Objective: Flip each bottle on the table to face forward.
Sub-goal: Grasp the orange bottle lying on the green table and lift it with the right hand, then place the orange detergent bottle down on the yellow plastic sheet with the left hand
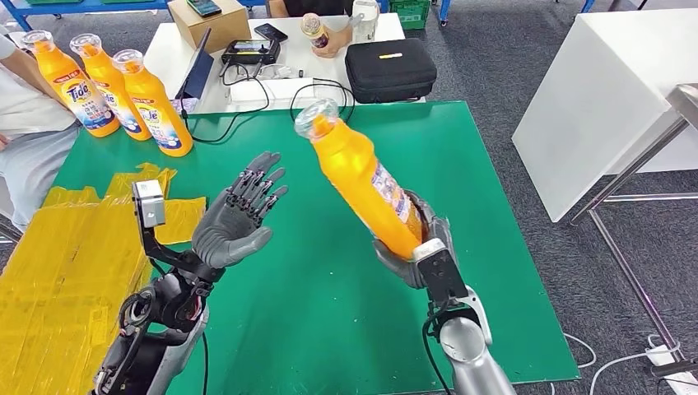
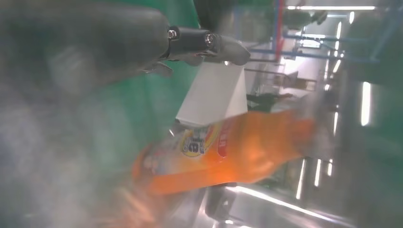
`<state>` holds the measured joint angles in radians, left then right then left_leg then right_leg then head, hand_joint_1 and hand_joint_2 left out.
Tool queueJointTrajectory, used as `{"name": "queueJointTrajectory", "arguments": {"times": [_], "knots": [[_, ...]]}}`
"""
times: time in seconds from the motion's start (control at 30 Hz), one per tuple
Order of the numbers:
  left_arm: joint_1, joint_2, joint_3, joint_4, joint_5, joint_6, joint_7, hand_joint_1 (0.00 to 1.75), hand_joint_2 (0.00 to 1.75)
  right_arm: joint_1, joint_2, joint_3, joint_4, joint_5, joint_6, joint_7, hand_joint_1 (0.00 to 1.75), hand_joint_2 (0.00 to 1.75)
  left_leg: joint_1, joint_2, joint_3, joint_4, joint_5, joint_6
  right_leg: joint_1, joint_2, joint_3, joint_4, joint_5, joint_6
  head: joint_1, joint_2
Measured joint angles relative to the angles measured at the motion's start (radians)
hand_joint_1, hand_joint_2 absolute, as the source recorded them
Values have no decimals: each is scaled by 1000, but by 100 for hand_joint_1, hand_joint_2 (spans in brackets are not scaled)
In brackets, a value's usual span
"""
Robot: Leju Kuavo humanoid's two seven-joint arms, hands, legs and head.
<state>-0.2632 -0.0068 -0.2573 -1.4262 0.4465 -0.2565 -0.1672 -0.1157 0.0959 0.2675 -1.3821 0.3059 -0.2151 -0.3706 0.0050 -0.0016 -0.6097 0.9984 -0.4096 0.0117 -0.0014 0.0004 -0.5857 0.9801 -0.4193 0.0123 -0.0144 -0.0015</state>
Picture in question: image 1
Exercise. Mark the clear safety glasses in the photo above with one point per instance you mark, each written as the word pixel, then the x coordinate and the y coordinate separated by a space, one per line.
pixel 280 71

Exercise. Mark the pink keyboard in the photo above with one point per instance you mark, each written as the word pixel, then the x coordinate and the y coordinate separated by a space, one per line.
pixel 186 106

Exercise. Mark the dark blue tablet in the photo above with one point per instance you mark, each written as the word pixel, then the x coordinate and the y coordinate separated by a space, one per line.
pixel 197 72

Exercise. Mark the black smartphone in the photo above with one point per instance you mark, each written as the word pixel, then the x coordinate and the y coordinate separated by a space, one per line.
pixel 203 7
pixel 270 32

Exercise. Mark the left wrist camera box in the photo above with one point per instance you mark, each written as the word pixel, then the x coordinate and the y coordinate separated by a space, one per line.
pixel 148 204

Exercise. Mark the yellow drink bottle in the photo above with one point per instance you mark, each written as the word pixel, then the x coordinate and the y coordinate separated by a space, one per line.
pixel 315 30

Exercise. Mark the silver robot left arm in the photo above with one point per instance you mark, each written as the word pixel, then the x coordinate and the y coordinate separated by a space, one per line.
pixel 152 349

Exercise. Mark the black carrying case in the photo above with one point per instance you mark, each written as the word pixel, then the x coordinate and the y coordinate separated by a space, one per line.
pixel 390 71

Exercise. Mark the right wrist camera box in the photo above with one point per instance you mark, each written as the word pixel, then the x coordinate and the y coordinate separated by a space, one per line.
pixel 444 272

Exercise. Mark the white table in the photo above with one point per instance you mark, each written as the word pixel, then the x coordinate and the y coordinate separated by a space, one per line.
pixel 600 98

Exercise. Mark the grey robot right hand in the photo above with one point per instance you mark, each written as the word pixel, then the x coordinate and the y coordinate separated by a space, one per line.
pixel 436 223

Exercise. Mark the orange detergent bottle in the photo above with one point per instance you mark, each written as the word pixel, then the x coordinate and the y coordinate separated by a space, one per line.
pixel 71 87
pixel 354 174
pixel 112 87
pixel 155 109

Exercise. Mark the blue steel rack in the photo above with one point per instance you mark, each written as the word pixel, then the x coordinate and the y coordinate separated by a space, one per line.
pixel 98 4
pixel 446 11

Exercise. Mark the flat white box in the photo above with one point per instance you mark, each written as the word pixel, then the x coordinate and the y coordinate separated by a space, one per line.
pixel 272 91

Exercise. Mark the person's left forearm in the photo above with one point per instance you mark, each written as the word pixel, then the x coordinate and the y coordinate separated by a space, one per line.
pixel 22 68

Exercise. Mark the white power strip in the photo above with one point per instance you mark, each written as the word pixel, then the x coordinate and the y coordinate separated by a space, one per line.
pixel 668 357

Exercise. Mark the person in dark shirt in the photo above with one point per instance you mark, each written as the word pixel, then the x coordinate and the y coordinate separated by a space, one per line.
pixel 294 5

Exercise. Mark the brown cardboard box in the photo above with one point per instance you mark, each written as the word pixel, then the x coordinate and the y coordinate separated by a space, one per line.
pixel 215 30

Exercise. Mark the green table mat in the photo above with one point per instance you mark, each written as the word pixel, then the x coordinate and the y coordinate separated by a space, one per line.
pixel 327 305

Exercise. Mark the seated person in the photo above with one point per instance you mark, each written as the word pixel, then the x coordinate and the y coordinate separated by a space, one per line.
pixel 27 152

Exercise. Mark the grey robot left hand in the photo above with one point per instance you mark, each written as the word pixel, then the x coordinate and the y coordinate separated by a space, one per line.
pixel 229 229

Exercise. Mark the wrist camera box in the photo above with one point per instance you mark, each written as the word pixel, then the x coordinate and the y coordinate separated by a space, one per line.
pixel 444 272
pixel 148 204

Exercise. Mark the steel table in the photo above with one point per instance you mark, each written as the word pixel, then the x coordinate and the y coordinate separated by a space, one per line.
pixel 627 169

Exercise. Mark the person's left hand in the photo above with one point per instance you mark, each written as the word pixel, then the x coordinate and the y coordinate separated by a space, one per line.
pixel 335 43

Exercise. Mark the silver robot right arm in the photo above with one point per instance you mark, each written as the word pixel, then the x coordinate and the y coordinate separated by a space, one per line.
pixel 474 354

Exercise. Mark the black controller with screen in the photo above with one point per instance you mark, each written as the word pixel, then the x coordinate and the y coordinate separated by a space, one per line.
pixel 250 52

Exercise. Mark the green plastic crate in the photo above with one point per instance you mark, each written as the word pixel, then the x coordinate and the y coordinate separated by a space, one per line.
pixel 411 13

